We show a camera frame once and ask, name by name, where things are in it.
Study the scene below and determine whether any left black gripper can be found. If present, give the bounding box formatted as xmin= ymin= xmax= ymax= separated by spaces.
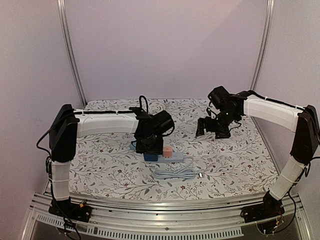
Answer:
xmin=136 ymin=134 xmax=164 ymax=156

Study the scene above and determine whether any dark blue cube socket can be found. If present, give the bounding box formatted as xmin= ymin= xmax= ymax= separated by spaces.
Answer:
xmin=143 ymin=153 xmax=159 ymax=162

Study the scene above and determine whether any light blue charger plug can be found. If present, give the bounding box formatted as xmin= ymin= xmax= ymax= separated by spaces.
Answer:
xmin=129 ymin=142 xmax=136 ymax=151

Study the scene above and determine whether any pink charger plug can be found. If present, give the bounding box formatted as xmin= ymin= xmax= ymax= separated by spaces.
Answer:
xmin=162 ymin=146 xmax=173 ymax=158

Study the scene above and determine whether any grey power strip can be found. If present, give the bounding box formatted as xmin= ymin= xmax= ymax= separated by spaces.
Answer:
xmin=144 ymin=152 xmax=184 ymax=164

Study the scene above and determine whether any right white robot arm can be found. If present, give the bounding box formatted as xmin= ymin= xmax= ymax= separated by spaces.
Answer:
xmin=195 ymin=86 xmax=320 ymax=201

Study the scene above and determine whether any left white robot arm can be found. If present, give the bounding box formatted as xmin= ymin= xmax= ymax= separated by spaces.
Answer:
xmin=48 ymin=104 xmax=174 ymax=217

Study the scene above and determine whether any floral table mat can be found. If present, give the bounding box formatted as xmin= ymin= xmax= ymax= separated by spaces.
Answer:
xmin=68 ymin=99 xmax=278 ymax=201

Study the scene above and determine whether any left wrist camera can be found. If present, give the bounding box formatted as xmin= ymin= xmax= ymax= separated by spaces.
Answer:
xmin=152 ymin=110 xmax=175 ymax=136

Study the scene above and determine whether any white coiled cable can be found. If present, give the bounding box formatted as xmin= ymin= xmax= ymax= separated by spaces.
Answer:
xmin=147 ymin=104 xmax=167 ymax=113

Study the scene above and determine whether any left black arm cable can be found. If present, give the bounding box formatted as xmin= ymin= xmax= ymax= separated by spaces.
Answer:
xmin=138 ymin=94 xmax=150 ymax=113

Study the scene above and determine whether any grey power strip cable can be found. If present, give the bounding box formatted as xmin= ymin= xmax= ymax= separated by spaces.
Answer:
xmin=152 ymin=157 xmax=205 ymax=180

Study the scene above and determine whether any aluminium front rail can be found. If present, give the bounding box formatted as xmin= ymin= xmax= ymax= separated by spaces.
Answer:
xmin=21 ymin=192 xmax=312 ymax=240

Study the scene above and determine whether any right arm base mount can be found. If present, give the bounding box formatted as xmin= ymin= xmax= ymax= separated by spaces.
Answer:
xmin=240 ymin=191 xmax=285 ymax=223

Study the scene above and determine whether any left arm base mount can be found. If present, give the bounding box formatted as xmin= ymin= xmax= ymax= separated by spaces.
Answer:
xmin=48 ymin=198 xmax=93 ymax=223

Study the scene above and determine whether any right aluminium frame post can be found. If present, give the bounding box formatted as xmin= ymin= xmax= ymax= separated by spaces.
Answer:
xmin=250 ymin=0 xmax=275 ymax=91

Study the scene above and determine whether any aluminium frame post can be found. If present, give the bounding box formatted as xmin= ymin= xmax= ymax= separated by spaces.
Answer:
xmin=56 ymin=0 xmax=87 ymax=107
xmin=250 ymin=0 xmax=275 ymax=91

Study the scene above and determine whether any left aluminium frame post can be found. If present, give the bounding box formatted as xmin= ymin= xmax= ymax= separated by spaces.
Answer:
xmin=56 ymin=0 xmax=87 ymax=107

